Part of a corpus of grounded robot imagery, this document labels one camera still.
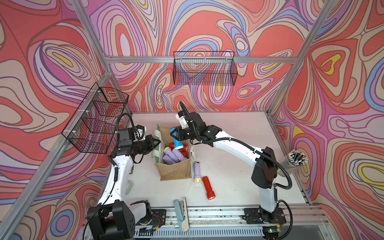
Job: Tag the blue beige stapler tool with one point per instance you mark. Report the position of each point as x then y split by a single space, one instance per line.
182 216

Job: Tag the burlap tote bag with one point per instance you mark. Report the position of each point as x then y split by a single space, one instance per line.
167 168

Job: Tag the red flashlight bottom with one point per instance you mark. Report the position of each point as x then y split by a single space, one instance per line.
210 193

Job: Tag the red flashlight top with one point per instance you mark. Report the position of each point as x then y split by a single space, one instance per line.
185 154

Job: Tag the black wire basket left wall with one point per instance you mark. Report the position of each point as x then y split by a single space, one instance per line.
93 126

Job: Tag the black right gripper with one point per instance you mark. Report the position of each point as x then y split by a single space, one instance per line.
179 134

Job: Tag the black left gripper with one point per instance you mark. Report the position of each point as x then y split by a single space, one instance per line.
148 140

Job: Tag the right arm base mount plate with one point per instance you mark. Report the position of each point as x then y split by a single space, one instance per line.
255 217

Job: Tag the blue flashlight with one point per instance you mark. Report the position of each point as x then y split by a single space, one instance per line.
175 135

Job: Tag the black wire basket back wall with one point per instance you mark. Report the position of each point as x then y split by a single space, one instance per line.
204 68

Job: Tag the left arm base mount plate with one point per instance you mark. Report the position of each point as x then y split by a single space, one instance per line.
158 217

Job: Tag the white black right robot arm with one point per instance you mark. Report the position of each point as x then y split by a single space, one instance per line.
267 173

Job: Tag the long purple flashlight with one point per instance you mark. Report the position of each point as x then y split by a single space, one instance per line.
174 154

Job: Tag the red flashlight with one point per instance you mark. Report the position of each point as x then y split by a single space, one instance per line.
185 154
179 146
210 193

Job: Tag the metal cup of pencils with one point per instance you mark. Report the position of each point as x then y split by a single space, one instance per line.
293 161

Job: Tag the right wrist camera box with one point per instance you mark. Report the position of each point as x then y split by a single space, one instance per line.
191 120

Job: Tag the black wire basket wall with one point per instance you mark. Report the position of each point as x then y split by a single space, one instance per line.
93 126
204 68

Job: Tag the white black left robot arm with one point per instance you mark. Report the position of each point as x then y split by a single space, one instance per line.
112 218

